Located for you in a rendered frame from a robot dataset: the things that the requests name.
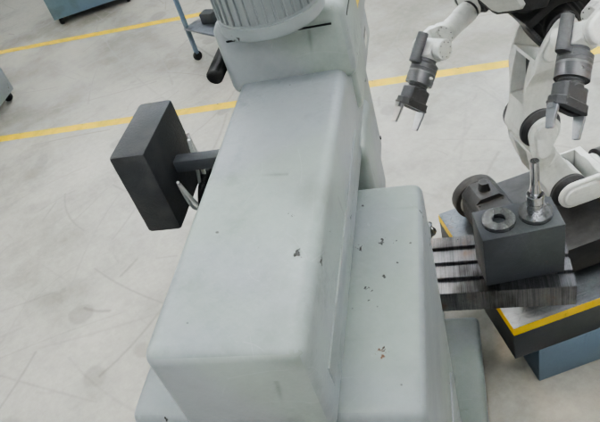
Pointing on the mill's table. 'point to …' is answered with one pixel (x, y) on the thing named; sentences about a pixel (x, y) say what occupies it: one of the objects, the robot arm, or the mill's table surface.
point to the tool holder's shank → (535, 177)
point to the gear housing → (362, 62)
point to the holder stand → (519, 242)
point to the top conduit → (217, 69)
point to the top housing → (305, 38)
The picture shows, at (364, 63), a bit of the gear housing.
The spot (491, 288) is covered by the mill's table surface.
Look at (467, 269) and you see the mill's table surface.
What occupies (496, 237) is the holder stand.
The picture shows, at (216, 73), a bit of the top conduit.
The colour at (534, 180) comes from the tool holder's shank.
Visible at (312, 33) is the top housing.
